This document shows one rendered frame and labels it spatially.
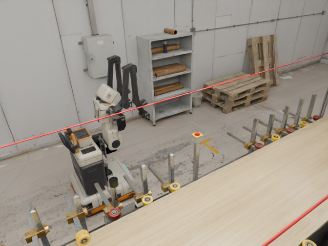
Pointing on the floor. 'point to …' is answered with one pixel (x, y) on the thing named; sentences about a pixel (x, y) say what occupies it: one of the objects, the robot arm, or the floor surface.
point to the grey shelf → (168, 108)
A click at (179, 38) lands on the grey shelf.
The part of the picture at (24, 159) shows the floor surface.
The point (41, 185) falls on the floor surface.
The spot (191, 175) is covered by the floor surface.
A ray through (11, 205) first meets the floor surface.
